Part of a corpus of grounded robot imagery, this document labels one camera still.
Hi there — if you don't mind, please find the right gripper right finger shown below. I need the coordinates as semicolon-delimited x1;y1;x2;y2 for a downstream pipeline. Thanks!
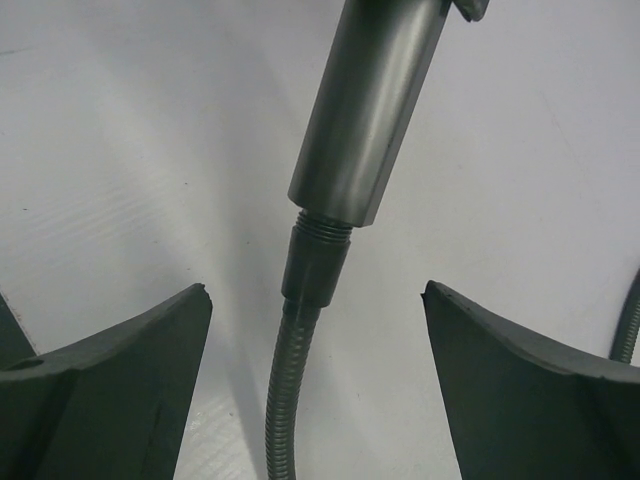
422;281;639;479

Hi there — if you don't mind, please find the grey shower head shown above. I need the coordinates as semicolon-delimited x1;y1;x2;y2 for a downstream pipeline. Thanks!
288;1;451;243

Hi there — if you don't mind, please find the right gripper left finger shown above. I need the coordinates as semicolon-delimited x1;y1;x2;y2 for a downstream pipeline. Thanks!
1;284;213;479

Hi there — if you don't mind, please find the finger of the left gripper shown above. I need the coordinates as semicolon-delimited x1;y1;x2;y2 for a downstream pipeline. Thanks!
452;0;489;22

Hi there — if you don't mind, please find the dark grey shower hose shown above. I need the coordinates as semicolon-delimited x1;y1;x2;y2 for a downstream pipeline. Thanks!
262;222;640;480

